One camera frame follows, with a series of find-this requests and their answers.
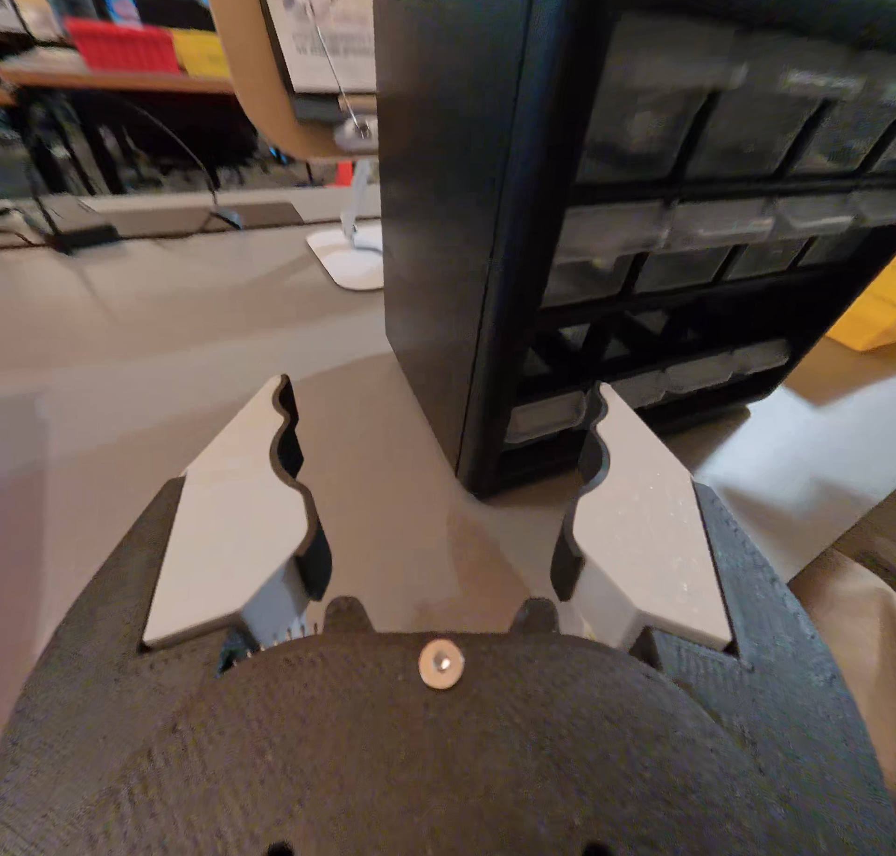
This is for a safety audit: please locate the black drawer cabinet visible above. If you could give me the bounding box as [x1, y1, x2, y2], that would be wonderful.
[373, 0, 896, 500]

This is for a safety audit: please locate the black power adapter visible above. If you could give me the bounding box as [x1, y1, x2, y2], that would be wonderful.
[45, 222, 120, 255]

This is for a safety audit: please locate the red basket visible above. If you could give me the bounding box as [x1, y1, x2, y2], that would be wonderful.
[64, 18, 182, 74]

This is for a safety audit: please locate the set of clear cabinet drawers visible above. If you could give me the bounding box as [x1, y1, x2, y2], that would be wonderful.
[504, 12, 896, 444]

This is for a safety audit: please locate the yellow bin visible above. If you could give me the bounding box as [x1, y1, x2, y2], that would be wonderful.
[826, 257, 896, 349]

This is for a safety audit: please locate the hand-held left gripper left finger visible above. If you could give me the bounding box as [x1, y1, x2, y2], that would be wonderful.
[141, 373, 333, 650]

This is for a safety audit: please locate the grey desk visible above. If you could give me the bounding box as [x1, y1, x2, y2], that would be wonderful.
[0, 184, 896, 731]

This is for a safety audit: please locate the yellow basket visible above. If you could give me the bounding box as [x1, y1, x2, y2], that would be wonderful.
[170, 28, 232, 78]

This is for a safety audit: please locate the white display stand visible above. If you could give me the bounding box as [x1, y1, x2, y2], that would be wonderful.
[306, 117, 386, 291]

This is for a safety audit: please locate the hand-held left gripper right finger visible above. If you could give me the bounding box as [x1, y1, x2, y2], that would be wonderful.
[549, 382, 735, 653]

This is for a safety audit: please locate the long wooden table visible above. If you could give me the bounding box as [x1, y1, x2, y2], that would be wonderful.
[0, 65, 235, 195]

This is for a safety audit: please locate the black cable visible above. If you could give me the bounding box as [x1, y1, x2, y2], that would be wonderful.
[28, 93, 242, 234]

